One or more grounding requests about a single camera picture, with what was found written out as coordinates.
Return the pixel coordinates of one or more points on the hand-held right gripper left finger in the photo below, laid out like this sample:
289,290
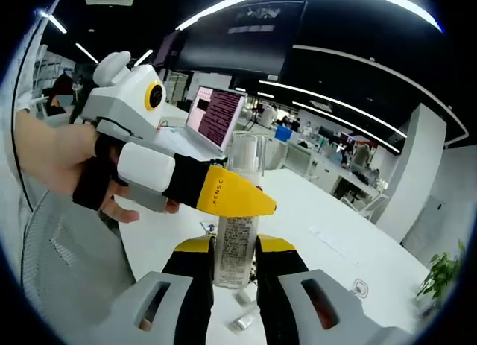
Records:
179,304

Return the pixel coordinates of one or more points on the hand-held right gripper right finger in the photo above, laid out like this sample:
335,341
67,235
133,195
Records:
298,307

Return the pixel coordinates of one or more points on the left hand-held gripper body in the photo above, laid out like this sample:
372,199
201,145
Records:
123,106

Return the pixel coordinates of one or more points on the red collar skincare bottle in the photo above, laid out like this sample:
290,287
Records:
236,248

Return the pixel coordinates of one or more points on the white table socket cover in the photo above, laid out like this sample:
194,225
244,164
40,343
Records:
360,288

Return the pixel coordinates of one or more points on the open laptop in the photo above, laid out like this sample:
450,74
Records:
216,116

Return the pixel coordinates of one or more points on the blue box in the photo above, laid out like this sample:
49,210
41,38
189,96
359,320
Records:
283,133

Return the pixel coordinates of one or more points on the grey mesh office chair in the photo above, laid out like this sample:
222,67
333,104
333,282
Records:
74,263

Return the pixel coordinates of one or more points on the black hanging screen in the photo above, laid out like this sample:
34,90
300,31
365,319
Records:
242,39

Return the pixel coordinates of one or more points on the potted green plant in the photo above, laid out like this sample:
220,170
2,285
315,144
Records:
441,274

